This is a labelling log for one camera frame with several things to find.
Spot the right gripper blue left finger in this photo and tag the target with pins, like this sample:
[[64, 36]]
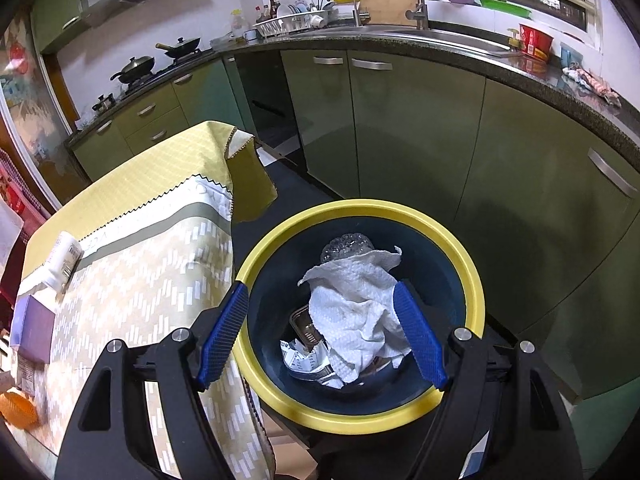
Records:
[[215, 331]]

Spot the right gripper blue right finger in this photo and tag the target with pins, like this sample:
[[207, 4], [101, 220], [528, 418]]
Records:
[[422, 338]]

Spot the printed wrapper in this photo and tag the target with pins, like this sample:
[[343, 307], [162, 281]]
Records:
[[310, 365]]

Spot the yellow rimmed trash bin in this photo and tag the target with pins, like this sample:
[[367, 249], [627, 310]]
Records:
[[433, 261]]

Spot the green kitchen cabinets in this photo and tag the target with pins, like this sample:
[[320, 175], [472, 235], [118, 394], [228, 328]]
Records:
[[537, 176]]

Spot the patterned yellow tablecloth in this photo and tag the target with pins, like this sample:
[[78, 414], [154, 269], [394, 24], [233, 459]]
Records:
[[158, 250]]

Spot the white pill bottle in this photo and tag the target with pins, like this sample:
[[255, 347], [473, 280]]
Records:
[[60, 263]]

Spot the blue square box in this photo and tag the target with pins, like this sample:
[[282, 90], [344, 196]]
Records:
[[32, 330]]

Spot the orange foam net sleeve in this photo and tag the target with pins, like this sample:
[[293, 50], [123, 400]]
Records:
[[18, 411]]

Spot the small steel pot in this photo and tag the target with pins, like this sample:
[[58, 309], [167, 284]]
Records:
[[104, 103]]

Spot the black wok with lid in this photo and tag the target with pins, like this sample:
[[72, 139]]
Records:
[[135, 69]]

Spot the black frying pan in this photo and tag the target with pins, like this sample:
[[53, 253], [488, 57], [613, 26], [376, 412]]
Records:
[[182, 48]]

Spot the pink cloth on counter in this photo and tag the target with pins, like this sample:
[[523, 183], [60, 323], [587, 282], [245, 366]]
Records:
[[592, 83]]

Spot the red instant noodle cup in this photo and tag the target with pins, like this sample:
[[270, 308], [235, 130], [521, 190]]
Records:
[[535, 43]]

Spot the white dish rack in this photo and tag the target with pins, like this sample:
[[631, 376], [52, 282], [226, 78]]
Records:
[[297, 22]]

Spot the green plastic tray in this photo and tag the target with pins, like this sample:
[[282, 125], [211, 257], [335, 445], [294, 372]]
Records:
[[506, 7]]

